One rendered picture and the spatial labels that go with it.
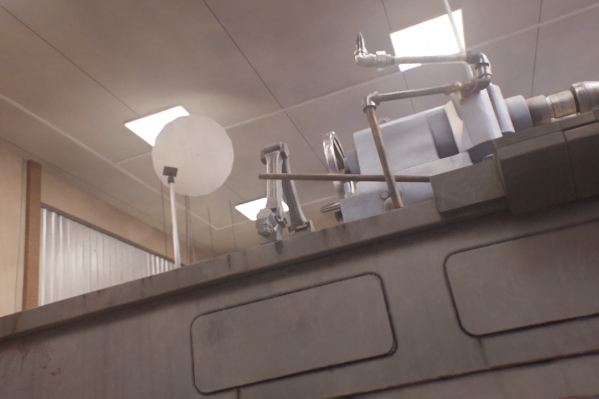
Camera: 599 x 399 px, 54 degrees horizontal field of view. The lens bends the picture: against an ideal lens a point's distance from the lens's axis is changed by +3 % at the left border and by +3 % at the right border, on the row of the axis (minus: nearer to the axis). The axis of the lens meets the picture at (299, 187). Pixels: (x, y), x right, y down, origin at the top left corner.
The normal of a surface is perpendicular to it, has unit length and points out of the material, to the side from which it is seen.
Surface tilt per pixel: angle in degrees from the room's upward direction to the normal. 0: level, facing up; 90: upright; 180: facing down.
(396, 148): 73
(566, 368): 90
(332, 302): 90
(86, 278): 90
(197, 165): 129
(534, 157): 141
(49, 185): 90
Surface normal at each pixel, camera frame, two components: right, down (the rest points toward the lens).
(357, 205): -0.31, -0.34
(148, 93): 0.16, 0.90
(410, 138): -0.34, -0.55
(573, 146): -0.07, 0.48
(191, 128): 0.30, -0.36
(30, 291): 0.94, -0.27
